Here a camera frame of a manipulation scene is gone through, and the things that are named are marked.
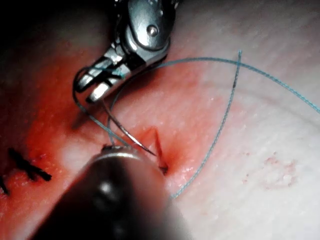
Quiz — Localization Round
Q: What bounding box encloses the left arm needle driver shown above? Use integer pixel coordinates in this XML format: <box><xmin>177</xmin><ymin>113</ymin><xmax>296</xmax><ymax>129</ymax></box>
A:
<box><xmin>100</xmin><ymin>144</ymin><xmax>137</xmax><ymax>154</ymax></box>

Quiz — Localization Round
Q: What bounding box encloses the right arm needle driver jaw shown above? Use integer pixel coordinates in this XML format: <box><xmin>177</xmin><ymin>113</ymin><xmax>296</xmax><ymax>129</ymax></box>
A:
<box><xmin>86</xmin><ymin>74</ymin><xmax>126</xmax><ymax>103</ymax></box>
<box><xmin>73</xmin><ymin>55</ymin><xmax>121</xmax><ymax>94</ymax></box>

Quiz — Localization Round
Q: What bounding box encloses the tissue pad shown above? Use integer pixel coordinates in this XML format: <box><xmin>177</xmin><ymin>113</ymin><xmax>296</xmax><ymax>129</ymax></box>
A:
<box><xmin>0</xmin><ymin>0</ymin><xmax>320</xmax><ymax>240</ymax></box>

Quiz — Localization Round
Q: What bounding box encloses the right arm needle driver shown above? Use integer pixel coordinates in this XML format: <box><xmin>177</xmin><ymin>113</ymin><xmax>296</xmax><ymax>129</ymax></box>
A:
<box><xmin>109</xmin><ymin>0</ymin><xmax>180</xmax><ymax>76</ymax></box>

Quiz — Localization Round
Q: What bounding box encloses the curved steel needle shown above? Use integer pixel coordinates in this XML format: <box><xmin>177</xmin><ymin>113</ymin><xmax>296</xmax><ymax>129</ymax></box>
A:
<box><xmin>101</xmin><ymin>98</ymin><xmax>158</xmax><ymax>157</ymax></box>

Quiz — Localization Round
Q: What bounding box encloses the black stitching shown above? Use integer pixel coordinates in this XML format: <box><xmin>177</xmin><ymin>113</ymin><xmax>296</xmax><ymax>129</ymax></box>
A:
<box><xmin>0</xmin><ymin>147</ymin><xmax>53</xmax><ymax>196</ymax></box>

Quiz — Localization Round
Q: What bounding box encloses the blue thread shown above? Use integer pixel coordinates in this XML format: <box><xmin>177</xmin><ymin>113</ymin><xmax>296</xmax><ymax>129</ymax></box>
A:
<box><xmin>71</xmin><ymin>49</ymin><xmax>320</xmax><ymax>200</ymax></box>

